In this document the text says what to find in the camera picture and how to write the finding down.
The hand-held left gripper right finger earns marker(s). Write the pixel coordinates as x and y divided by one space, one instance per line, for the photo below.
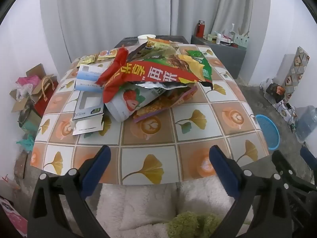
223 172

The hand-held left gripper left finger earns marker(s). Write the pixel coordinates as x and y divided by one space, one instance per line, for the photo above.
97 171

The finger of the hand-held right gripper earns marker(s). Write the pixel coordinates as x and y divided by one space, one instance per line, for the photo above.
284 166
308 155

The blue plastic basket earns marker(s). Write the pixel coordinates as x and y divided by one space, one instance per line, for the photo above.
268 133

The white torn carton piece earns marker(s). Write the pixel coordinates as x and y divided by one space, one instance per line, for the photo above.
86 126

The white windowed carton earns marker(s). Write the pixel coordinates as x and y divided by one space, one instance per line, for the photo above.
85 104

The white strawberry print bag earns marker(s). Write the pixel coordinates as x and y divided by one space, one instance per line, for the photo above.
123 105

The pink orange snack bag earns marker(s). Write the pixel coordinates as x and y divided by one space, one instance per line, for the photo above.
161 105

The blue white box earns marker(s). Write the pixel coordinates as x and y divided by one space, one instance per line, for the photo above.
86 76

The large green red chip bag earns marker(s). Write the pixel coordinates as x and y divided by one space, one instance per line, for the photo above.
158 73

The dark foil packet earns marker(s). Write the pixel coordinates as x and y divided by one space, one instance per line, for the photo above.
137 52

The blue water jug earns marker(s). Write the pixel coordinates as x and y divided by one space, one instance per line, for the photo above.
307 124

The white fluffy garment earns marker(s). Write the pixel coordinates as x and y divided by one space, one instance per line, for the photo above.
138 203

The green fluffy cloth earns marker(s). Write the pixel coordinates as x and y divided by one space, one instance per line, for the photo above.
193 225

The table with patterned cloth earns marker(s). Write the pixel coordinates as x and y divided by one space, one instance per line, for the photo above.
158 138

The dark snack box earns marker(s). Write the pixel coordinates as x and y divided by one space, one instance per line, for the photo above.
275 89

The teal cloth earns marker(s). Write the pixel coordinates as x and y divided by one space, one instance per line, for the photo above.
24 143

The green small box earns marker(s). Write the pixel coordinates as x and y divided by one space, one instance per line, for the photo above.
31 121

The red gift bag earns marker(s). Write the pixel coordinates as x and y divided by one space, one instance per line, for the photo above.
45 99

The white leaning panel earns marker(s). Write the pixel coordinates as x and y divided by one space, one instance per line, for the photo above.
282 67

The pink printed box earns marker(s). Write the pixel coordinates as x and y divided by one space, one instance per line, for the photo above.
12 215

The cardboard box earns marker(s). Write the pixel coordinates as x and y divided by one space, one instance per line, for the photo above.
22 101

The white plastic bag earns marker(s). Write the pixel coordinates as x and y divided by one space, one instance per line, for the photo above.
23 91

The yellow small packet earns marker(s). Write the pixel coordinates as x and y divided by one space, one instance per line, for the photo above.
87 59

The pink plastic bag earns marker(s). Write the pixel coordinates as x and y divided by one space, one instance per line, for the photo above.
28 81

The grey cabinet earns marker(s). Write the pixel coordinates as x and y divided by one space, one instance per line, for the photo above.
218 57

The orange white small packet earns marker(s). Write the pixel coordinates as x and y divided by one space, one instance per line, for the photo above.
107 54

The small green packet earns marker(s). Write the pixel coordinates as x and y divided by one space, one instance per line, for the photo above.
195 55

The green white desk calendar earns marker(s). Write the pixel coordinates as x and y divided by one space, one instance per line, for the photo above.
241 41

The white small bottle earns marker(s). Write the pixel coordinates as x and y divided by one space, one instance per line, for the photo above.
218 39

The dark printed board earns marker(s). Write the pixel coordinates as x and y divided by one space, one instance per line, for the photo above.
128 41

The small green cup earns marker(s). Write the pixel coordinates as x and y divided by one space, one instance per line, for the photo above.
210 37

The white paper cup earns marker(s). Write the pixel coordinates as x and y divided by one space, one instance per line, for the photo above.
146 39

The orange snack packet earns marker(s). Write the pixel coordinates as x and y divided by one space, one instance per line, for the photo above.
158 44

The red thermos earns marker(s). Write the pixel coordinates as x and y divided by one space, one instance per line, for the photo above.
199 29

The grey curtain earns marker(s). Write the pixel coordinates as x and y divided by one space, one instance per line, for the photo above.
111 12

